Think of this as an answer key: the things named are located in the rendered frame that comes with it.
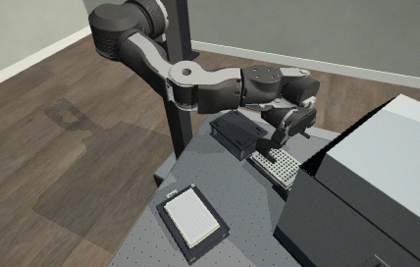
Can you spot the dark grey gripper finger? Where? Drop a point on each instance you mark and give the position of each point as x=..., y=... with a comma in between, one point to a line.
x=303, y=131
x=278, y=139

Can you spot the dark grey rectangular frame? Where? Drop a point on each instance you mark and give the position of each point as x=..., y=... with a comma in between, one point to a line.
x=236, y=133

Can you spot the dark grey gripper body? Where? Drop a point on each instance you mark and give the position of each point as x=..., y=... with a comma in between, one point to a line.
x=281, y=118

